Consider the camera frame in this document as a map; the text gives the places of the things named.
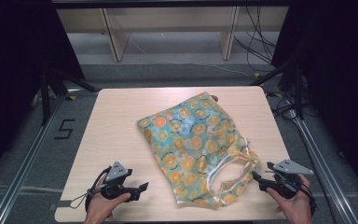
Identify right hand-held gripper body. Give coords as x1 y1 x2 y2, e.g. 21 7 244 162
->
266 158 314 200

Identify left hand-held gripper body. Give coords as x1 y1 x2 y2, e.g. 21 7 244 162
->
100 161 137 202

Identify orange-print teal shopping bag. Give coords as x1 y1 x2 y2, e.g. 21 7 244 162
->
135 91 262 209

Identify person's right hand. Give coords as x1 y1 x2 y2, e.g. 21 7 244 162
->
266 173 314 224

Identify person's left hand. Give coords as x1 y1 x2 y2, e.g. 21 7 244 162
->
84 190 132 224

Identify black metal stand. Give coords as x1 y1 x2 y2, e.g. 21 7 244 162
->
39 65 98 126
251 54 306 121

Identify black curtain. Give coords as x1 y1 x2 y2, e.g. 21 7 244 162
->
270 0 358 190
0 0 87 186

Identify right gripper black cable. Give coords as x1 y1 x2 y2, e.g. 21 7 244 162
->
297 178 319 217

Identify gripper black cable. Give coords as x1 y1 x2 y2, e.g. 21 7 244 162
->
297 178 319 217
69 166 112 210

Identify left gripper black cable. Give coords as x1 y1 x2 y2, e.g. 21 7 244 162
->
69 166 112 210

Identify aluminium floor rail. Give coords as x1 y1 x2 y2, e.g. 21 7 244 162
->
0 88 101 224
283 98 358 224

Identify black floor cables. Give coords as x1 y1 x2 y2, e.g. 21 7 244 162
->
265 78 320 120

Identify bundle of black hanging cables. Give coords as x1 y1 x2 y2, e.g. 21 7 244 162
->
232 6 278 65

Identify light wooden desk frame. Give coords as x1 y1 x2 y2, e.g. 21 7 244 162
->
55 6 291 63

